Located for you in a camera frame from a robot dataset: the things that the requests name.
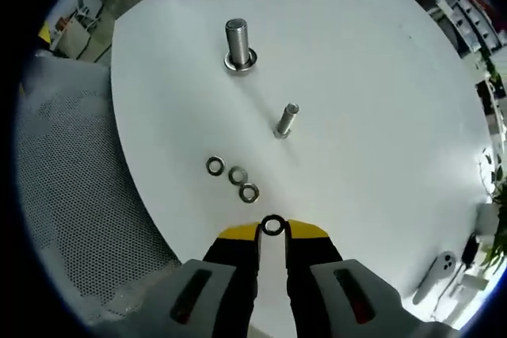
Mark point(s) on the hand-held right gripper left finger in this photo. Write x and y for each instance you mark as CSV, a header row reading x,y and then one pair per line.
x,y
233,270

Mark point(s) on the small threaded steel stud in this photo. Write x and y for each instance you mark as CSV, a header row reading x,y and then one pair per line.
x,y
287,120

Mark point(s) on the shelving with white bins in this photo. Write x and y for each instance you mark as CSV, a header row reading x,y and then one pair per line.
x,y
467,1

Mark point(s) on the large threaded steel stud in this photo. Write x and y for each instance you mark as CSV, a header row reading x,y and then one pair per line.
x,y
239,43

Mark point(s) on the white handheld controller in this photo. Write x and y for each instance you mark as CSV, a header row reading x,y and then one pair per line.
x,y
433,276

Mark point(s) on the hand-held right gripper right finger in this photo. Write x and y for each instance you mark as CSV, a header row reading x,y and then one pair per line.
x,y
313,266

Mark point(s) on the green potted plant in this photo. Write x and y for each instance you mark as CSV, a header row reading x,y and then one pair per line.
x,y
497,215

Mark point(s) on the small steel washer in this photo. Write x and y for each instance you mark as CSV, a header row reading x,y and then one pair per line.
x,y
242,193
231,175
264,225
208,165

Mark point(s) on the grey mesh office chair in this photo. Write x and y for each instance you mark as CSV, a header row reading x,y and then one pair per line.
x,y
79,179

